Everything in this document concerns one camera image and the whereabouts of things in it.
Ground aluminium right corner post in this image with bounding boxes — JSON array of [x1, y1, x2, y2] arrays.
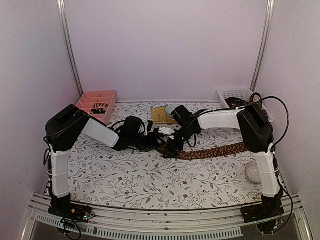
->
[[250, 0, 275, 92]]

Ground aluminium front rail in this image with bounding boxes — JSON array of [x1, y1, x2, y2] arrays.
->
[[22, 194, 315, 240]]

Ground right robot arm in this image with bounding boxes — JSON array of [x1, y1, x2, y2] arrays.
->
[[162, 101, 286, 218]]

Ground light green ceramic bowl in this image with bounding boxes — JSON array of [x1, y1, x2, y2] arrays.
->
[[164, 104, 180, 119]]

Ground brown floral tie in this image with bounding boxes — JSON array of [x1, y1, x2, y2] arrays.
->
[[156, 142, 249, 161]]

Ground aluminium corner post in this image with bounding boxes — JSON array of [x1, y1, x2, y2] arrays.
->
[[56, 0, 84, 97], [250, 0, 275, 92]]

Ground rolled black patterned tie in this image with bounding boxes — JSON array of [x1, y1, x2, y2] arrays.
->
[[90, 102, 109, 114]]

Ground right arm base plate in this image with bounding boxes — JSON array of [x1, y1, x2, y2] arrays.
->
[[240, 199, 285, 223]]

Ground pink divided organizer tray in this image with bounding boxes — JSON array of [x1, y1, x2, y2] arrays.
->
[[76, 90, 116, 124]]

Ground white plastic basket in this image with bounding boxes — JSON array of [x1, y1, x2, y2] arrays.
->
[[217, 89, 262, 108]]

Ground aluminium left corner post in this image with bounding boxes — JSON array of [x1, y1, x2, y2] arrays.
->
[[56, 0, 84, 97]]

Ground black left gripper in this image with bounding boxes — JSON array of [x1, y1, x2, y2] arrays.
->
[[129, 131, 166, 152]]

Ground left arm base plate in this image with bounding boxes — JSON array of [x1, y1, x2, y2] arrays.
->
[[48, 203, 96, 223]]

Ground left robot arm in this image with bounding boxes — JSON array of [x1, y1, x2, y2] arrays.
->
[[43, 104, 160, 217]]

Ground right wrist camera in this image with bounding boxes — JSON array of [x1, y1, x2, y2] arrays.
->
[[158, 126, 176, 140]]

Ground patterned glass bowl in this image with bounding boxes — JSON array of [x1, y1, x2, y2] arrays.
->
[[245, 161, 262, 185]]

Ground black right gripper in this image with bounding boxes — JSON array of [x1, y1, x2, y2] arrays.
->
[[163, 125, 196, 158]]

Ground bamboo mat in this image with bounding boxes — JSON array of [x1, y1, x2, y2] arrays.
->
[[151, 106, 176, 124]]

